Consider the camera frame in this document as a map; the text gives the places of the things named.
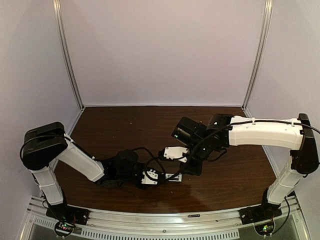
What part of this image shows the white remote control body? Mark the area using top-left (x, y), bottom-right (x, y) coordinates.
top-left (165, 173), bottom-right (182, 182)

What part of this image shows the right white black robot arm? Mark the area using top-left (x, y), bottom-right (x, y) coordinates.
top-left (164, 113), bottom-right (320, 223)

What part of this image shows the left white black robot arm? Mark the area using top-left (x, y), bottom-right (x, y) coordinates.
top-left (19, 122), bottom-right (166, 222)

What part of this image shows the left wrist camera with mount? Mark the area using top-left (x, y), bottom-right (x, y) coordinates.
top-left (141, 169), bottom-right (159, 185)

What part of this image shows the left black camera cable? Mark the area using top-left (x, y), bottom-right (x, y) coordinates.
top-left (132, 146), bottom-right (167, 176)

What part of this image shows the black camera cable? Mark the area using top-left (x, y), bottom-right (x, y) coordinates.
top-left (168, 119), bottom-right (320, 181)
top-left (132, 146), bottom-right (167, 176)

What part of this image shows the aluminium front rail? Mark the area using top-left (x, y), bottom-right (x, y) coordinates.
top-left (24, 197), bottom-right (308, 240)

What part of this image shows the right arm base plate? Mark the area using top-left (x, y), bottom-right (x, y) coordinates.
top-left (238, 205), bottom-right (282, 225)

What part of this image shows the right black camera cable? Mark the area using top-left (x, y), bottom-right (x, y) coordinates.
top-left (168, 119), bottom-right (320, 181)

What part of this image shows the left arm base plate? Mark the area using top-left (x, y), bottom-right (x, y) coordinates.
top-left (46, 204), bottom-right (90, 226)

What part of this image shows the perforated white cable duct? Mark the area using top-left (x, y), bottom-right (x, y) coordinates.
top-left (28, 217), bottom-right (240, 240)

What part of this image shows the right aluminium frame post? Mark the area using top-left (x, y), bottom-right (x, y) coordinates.
top-left (242, 0), bottom-right (273, 111)

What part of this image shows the aluminium frame post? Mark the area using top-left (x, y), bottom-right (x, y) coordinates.
top-left (242, 0), bottom-right (273, 111)
top-left (52, 0), bottom-right (85, 110)

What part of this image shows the left aluminium frame post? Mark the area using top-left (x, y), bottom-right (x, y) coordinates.
top-left (52, 0), bottom-right (85, 110)

